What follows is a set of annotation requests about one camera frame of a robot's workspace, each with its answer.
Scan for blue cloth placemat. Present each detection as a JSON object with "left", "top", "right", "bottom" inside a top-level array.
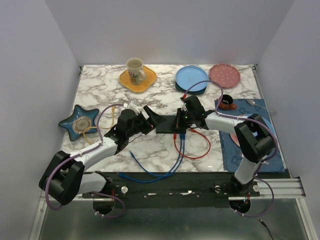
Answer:
[{"left": 219, "top": 98, "right": 285, "bottom": 173}]

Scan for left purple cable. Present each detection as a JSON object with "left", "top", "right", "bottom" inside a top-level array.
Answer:
[{"left": 44, "top": 103, "right": 126, "bottom": 219}]

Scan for aluminium rail frame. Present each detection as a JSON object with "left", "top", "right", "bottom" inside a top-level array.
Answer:
[{"left": 35, "top": 64, "right": 313, "bottom": 240}]

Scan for yellow woven coaster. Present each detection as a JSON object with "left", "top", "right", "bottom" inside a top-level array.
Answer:
[{"left": 118, "top": 65, "right": 157, "bottom": 94}]

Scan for metal spoon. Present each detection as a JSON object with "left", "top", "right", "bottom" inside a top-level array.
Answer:
[{"left": 246, "top": 99, "right": 277, "bottom": 113}]

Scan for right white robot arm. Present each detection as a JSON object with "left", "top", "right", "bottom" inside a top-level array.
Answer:
[{"left": 171, "top": 94, "right": 278, "bottom": 196}]

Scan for purple cable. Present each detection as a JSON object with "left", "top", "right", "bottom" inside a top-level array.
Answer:
[
  {"left": 44, "top": 103, "right": 126, "bottom": 219},
  {"left": 182, "top": 80, "right": 280, "bottom": 218}
]

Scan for cream floral mug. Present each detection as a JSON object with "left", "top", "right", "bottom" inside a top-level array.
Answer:
[{"left": 126, "top": 58, "right": 147, "bottom": 86}]

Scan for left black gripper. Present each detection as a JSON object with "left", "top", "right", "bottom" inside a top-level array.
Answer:
[{"left": 127, "top": 105, "right": 167, "bottom": 139}]

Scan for blue star-shaped dish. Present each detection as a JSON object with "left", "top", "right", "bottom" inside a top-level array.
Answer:
[{"left": 58, "top": 104, "right": 100, "bottom": 142}]

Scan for red ethernet cable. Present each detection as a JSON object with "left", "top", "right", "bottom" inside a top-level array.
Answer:
[{"left": 172, "top": 127, "right": 212, "bottom": 160}]

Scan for pink dotted plate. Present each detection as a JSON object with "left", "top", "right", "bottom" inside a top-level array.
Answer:
[{"left": 208, "top": 63, "right": 241, "bottom": 89}]

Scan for yellow ethernet cable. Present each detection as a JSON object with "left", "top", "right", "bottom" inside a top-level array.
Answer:
[{"left": 82, "top": 106, "right": 117, "bottom": 145}]

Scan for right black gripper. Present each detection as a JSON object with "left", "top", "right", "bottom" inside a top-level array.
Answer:
[{"left": 170, "top": 107, "right": 195, "bottom": 130}]

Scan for black network switch box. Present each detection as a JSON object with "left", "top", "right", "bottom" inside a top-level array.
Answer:
[{"left": 156, "top": 115, "right": 187, "bottom": 134}]

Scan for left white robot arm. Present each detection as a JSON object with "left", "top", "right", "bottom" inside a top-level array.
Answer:
[{"left": 38, "top": 105, "right": 166, "bottom": 210}]

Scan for light blue plate on mat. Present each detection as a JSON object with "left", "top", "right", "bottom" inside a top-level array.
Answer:
[{"left": 239, "top": 114, "right": 276, "bottom": 135}]

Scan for black mounting base plate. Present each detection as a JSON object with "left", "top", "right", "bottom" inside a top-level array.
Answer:
[{"left": 51, "top": 171, "right": 292, "bottom": 209}]

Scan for pink plate under blue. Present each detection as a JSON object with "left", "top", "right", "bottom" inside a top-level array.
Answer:
[{"left": 230, "top": 134, "right": 240, "bottom": 147}]

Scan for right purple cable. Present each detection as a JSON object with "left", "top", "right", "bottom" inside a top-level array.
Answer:
[{"left": 182, "top": 80, "right": 280, "bottom": 218}]

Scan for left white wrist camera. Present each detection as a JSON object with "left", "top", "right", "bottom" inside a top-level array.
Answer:
[{"left": 127, "top": 98, "right": 140, "bottom": 115}]

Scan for dark teal plate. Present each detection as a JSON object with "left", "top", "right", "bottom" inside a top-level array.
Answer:
[{"left": 175, "top": 81, "right": 208, "bottom": 95}]

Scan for brown orange cup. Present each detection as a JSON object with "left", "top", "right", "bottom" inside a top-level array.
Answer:
[{"left": 218, "top": 94, "right": 237, "bottom": 110}]

